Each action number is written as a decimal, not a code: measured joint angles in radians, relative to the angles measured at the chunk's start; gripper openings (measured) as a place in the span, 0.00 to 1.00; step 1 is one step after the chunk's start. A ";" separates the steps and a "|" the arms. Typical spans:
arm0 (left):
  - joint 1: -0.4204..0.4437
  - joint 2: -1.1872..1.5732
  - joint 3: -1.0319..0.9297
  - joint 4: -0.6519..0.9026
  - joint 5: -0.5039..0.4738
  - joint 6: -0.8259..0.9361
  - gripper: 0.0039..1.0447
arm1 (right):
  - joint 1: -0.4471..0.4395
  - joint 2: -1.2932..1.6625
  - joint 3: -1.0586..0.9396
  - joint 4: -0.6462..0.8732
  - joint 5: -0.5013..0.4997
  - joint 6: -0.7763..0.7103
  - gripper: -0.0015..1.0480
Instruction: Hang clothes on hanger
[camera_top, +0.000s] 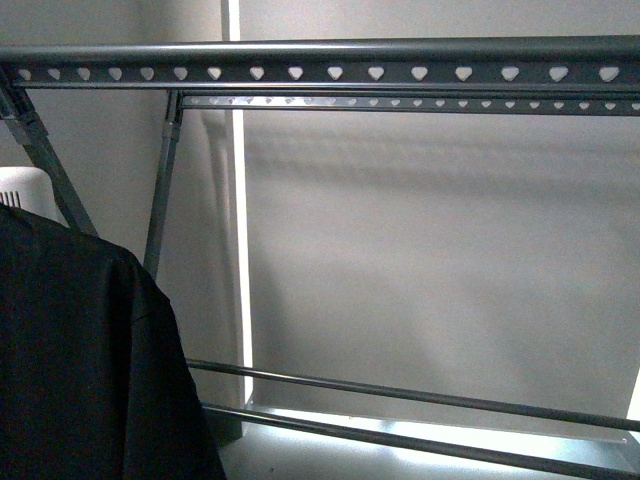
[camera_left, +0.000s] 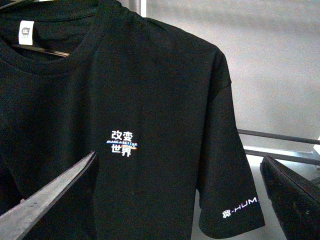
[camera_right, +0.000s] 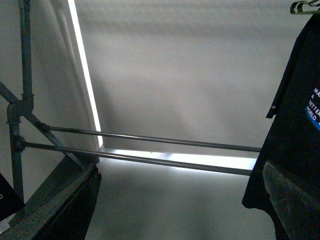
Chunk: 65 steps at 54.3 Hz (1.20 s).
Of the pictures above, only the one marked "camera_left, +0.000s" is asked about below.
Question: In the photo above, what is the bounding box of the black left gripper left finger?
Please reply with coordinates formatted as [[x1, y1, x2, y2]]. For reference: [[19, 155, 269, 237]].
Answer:
[[0, 151, 97, 240]]

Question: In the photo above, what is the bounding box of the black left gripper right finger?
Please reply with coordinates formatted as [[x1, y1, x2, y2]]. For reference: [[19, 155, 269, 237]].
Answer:
[[260, 155, 320, 240]]

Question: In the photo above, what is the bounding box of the black t-shirt small chest logo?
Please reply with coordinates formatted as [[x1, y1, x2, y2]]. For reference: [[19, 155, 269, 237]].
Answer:
[[0, 0, 265, 240]]

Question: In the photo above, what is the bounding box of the grey metal rack frame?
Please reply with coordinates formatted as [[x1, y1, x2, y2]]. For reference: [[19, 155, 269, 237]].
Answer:
[[238, 129, 320, 166]]

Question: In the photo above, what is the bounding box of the metal wire hanger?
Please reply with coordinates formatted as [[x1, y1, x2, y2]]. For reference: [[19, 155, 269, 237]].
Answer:
[[0, 0, 70, 58]]

